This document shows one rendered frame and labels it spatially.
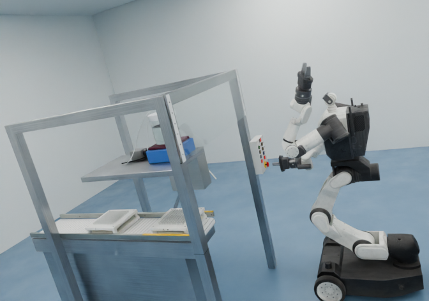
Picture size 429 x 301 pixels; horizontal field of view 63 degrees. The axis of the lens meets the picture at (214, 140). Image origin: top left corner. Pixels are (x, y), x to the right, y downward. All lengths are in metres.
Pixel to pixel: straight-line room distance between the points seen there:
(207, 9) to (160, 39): 0.96
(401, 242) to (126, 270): 1.78
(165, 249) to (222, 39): 3.97
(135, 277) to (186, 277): 0.39
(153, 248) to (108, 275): 0.54
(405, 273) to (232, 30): 4.00
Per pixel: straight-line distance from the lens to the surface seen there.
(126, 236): 2.23
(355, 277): 2.63
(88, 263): 2.66
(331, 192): 2.47
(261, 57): 5.34
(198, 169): 2.01
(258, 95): 5.44
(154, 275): 2.34
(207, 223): 2.14
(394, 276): 2.64
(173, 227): 2.03
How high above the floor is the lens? 1.74
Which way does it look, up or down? 13 degrees down
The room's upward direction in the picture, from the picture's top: 13 degrees counter-clockwise
